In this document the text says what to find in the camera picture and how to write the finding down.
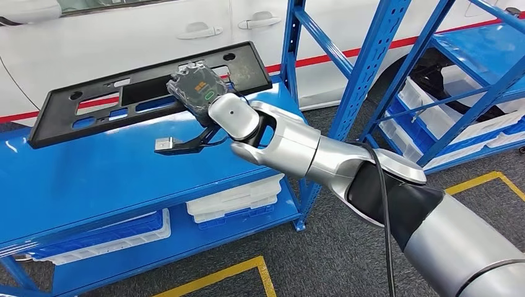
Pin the black plastic frame part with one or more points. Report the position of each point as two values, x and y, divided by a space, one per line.
45 127

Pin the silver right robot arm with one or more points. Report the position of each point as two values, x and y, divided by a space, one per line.
295 143

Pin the blue metal shelf rack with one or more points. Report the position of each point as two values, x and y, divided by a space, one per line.
102 180

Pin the black trim part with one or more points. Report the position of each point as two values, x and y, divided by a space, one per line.
428 76

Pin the blue wheeled shelf rack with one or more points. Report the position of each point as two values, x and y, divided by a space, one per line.
480 49

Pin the white plastic bin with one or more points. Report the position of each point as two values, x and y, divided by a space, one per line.
229 201
447 119

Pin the white plastic crate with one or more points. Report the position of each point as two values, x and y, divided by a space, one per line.
166 229
508 141
451 153

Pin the white car with red stripe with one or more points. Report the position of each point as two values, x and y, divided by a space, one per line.
123 41

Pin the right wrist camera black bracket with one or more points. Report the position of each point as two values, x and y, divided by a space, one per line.
180 146

